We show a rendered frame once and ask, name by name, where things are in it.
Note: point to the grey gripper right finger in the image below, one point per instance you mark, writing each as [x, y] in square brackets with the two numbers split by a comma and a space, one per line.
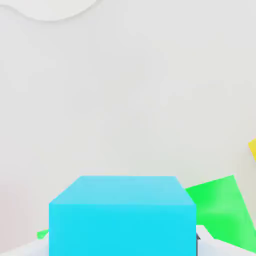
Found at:
[208, 246]

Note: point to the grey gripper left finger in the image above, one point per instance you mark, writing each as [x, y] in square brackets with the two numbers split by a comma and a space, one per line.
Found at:
[36, 249]

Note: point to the small cyan cube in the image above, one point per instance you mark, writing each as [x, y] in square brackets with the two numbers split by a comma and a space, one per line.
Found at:
[122, 224]

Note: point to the small yellow cube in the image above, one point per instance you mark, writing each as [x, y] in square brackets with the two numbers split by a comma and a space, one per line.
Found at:
[253, 149]

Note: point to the large green box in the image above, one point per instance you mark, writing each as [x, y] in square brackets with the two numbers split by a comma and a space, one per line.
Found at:
[222, 208]

